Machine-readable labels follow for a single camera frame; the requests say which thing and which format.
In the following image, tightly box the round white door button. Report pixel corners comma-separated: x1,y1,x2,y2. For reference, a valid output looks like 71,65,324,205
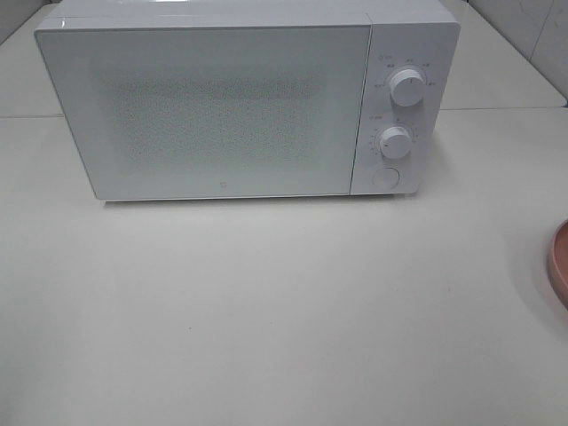
373,168,400,193

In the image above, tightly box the white timer knob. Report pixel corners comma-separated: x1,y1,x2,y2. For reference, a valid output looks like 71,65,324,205
375,126,413,160

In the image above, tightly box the white microwave door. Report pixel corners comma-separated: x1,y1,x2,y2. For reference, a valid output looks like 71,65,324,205
36,26,370,201

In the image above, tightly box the pink round plate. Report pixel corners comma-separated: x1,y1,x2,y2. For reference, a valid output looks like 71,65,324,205
547,221,568,308

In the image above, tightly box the white microwave oven body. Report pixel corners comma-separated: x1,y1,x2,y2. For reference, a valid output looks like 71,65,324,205
35,1,461,196

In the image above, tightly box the upper white power knob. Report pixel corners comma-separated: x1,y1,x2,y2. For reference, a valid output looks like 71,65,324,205
387,67,427,107

